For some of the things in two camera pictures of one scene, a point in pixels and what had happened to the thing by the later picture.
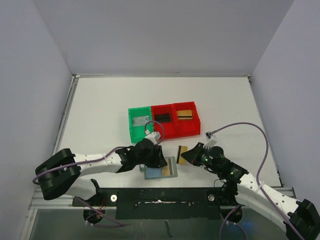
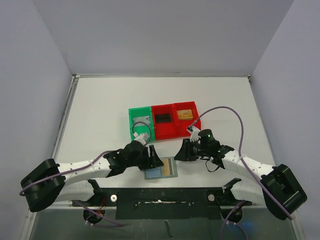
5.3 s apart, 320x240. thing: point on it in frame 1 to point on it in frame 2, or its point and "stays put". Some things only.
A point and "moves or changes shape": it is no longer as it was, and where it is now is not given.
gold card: (167, 170) stays put
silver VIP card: (140, 120) stays put
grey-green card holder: (170, 170) stays put
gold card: (180, 160) moves or changes shape
